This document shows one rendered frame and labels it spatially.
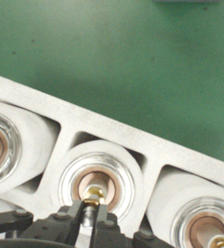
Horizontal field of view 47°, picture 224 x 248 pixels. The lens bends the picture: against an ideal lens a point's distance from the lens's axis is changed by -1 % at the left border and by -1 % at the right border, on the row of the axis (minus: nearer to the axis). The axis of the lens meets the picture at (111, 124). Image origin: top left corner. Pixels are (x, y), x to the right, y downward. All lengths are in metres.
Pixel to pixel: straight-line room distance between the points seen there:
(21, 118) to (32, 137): 0.02
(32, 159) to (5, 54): 0.34
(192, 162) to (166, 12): 0.34
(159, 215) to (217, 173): 0.11
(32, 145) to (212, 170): 0.22
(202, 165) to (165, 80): 0.23
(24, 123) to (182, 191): 0.17
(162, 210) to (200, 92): 0.31
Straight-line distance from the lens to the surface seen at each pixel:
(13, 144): 0.27
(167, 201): 0.28
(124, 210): 0.26
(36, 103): 0.34
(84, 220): 0.17
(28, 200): 0.35
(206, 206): 0.28
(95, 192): 0.22
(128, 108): 0.51
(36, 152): 0.28
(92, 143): 0.26
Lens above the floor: 0.51
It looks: 87 degrees down
